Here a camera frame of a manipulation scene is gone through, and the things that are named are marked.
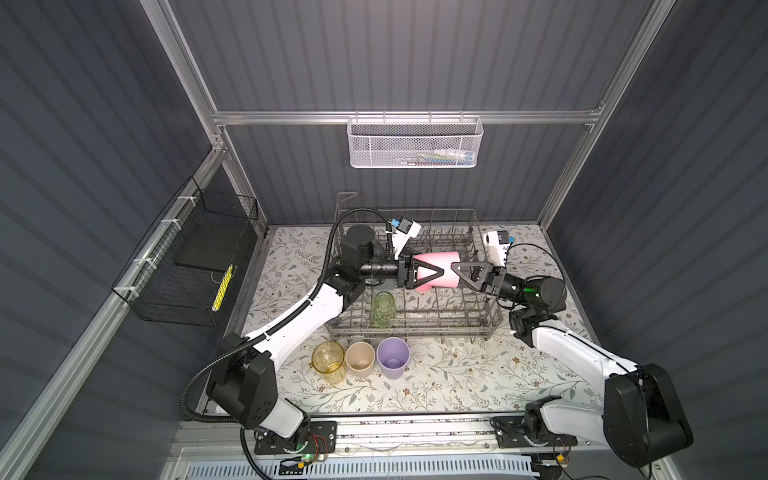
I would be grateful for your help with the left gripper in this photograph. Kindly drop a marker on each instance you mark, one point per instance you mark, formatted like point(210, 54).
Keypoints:
point(406, 277)

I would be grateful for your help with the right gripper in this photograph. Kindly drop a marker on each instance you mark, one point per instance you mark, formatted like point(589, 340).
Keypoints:
point(494, 284)

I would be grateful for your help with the green transparent cup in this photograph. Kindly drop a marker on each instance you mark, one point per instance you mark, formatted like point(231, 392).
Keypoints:
point(384, 309)

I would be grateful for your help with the purple plastic cup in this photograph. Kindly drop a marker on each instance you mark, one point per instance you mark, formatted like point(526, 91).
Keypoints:
point(393, 355)

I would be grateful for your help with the beige plastic cup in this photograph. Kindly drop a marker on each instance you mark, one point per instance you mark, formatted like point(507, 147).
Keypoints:
point(360, 359)

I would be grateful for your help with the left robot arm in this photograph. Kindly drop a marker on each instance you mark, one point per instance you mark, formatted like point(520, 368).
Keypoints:
point(240, 385)

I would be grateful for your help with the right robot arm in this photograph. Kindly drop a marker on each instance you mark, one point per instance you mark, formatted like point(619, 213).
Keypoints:
point(641, 417)

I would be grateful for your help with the floral table mat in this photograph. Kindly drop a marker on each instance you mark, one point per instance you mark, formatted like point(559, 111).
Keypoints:
point(444, 374)

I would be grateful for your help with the items in white basket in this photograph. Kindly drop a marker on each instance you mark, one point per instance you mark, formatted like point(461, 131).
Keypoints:
point(440, 157)

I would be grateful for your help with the yellow transparent cup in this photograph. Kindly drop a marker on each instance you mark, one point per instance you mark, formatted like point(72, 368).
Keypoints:
point(328, 360)

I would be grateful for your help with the yellow brush in basket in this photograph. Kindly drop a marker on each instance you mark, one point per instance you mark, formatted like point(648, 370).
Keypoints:
point(222, 290)

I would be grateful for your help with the grey wire dish rack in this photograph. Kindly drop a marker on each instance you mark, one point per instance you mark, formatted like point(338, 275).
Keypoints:
point(440, 312)

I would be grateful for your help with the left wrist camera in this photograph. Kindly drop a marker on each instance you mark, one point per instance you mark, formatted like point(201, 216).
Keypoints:
point(401, 231)

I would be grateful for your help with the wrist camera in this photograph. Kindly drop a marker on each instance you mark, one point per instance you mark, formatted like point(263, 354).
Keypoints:
point(497, 244)
point(401, 231)

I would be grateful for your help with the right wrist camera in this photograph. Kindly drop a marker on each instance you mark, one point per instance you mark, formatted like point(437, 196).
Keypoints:
point(497, 244)

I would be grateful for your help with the white mesh wall basket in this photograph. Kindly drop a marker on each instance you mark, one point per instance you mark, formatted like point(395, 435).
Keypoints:
point(379, 142)

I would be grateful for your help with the aluminium mounting rail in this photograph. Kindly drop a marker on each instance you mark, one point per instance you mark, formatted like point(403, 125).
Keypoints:
point(356, 435)

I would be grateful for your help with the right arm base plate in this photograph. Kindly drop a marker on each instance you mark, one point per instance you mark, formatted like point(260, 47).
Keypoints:
point(518, 431)

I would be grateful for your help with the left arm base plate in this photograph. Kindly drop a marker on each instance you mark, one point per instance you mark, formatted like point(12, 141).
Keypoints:
point(312, 437)

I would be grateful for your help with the black wire wall basket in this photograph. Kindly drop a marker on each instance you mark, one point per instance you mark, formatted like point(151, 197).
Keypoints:
point(176, 279)

